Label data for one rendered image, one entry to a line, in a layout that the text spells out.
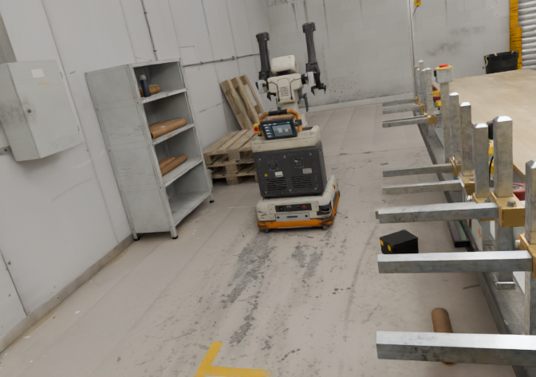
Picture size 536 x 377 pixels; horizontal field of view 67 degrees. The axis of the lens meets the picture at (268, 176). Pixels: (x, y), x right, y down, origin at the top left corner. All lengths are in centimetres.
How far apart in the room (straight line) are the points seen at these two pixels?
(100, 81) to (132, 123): 42
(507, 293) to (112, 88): 311
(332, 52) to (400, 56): 143
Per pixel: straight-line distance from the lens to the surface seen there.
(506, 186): 118
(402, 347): 70
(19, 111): 295
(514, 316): 122
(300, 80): 345
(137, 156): 362
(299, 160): 318
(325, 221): 324
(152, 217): 378
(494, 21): 951
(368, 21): 928
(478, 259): 92
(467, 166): 167
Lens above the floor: 142
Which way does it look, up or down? 16 degrees down
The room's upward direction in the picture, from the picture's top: 11 degrees counter-clockwise
